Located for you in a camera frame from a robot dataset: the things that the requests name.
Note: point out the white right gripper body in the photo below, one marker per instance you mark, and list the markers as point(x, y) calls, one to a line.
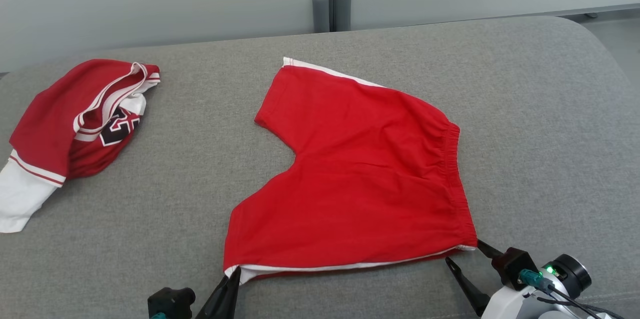
point(505, 306)

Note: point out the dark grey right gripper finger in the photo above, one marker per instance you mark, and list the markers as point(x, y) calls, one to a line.
point(470, 289)
point(487, 250)

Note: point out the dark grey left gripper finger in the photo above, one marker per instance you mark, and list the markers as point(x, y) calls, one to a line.
point(235, 299)
point(217, 301)

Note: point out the red shorts white stripe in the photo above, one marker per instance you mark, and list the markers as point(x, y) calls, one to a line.
point(360, 174)

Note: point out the red Bulls 23 jersey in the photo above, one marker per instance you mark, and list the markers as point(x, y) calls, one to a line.
point(50, 124)

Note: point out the grey fabric sofa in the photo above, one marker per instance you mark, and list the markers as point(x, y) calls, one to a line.
point(150, 219)

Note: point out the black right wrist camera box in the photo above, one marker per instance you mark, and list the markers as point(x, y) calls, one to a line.
point(512, 264)

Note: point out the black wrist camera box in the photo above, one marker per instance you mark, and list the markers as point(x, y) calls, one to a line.
point(512, 264)
point(170, 304)

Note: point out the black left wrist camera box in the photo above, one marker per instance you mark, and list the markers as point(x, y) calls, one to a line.
point(170, 304)

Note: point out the grey partition floor rail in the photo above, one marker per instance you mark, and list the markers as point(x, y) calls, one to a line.
point(600, 10)

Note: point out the tall grey round-top post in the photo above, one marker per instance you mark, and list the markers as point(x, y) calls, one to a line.
point(343, 6)

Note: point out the short grey round-top post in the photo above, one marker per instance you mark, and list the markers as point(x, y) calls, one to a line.
point(321, 11)

